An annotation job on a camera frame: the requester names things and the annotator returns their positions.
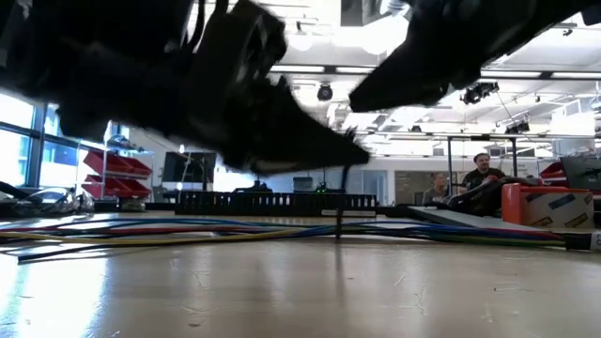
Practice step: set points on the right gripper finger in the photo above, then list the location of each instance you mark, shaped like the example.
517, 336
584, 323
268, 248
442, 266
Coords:
404, 89

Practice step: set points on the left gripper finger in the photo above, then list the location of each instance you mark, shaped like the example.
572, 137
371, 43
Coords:
291, 141

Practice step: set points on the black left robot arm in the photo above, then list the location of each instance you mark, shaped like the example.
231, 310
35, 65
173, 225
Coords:
94, 70

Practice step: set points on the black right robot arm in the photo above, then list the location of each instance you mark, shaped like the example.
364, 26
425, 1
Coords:
563, 9

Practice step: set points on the small grey box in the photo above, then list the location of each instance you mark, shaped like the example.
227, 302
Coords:
303, 184

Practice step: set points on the black ceiling spotlight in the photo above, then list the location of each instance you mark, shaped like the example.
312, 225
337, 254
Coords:
324, 92

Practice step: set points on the long ceiling light bar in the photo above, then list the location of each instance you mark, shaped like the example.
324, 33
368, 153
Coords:
300, 69

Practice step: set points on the black computer monitor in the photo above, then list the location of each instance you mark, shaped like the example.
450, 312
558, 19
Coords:
188, 170

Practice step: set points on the red storage bin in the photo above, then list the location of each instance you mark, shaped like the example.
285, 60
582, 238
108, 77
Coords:
554, 173
117, 188
117, 164

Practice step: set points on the white shelf rack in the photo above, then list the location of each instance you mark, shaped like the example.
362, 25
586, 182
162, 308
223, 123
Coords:
104, 173

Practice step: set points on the dark grey box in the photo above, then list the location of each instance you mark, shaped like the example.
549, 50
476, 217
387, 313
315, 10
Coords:
582, 173

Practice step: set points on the shiny black bag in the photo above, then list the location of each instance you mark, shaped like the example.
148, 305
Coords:
51, 202

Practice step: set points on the black mounted camera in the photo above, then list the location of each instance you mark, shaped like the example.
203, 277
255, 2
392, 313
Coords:
517, 127
479, 93

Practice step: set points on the black station frame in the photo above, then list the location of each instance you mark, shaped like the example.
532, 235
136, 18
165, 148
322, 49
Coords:
450, 159

